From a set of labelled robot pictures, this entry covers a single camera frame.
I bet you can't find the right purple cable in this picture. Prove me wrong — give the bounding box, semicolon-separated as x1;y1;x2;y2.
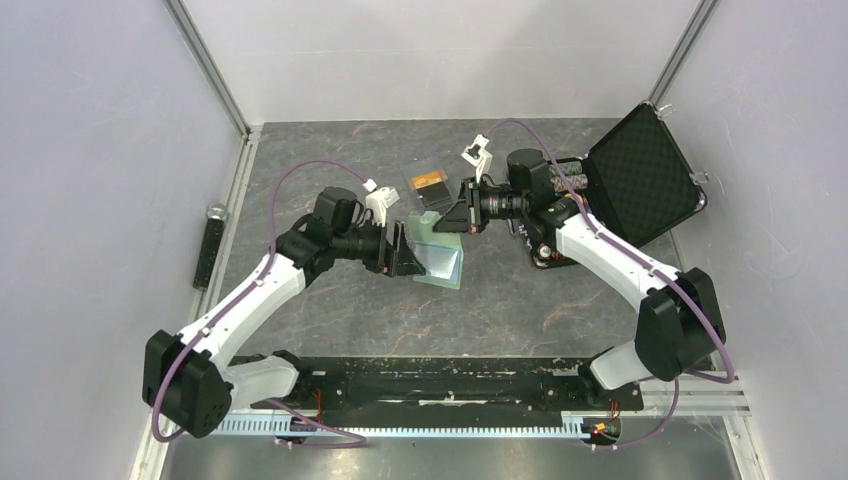
483;117;737;453

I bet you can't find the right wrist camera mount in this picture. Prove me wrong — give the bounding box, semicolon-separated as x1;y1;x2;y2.
461;134;493;182

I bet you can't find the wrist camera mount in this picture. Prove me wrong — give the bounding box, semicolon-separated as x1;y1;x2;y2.
461;134;493;182
363;179;399;226

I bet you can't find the black tool silver knob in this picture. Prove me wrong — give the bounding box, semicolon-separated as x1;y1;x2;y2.
193;203;228;290

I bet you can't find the clear plastic card box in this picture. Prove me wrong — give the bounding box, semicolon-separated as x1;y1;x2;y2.
401;156;456;215

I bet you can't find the orange credit card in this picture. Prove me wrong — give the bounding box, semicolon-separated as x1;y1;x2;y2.
410;171;445;190

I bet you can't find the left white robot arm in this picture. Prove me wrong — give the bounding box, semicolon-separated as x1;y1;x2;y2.
142;187;426;442

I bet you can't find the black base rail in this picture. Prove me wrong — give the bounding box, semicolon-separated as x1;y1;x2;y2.
279;351;644;413

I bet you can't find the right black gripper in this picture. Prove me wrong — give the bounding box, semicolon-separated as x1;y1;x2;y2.
435;176;529;234

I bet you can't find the black poker chip case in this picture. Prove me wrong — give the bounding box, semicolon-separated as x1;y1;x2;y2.
557;101;707;247

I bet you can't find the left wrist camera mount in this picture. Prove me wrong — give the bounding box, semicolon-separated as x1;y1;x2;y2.
363;179;399;226

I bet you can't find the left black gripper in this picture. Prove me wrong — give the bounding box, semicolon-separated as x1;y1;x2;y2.
333;217;426;278

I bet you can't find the green leather card holder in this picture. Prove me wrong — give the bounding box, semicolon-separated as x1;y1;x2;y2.
406;211;464;290

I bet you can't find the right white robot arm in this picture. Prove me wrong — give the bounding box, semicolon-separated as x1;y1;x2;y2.
434;144;726;408

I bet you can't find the white slotted cable duct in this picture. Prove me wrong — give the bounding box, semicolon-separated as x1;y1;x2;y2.
213;410;621;441

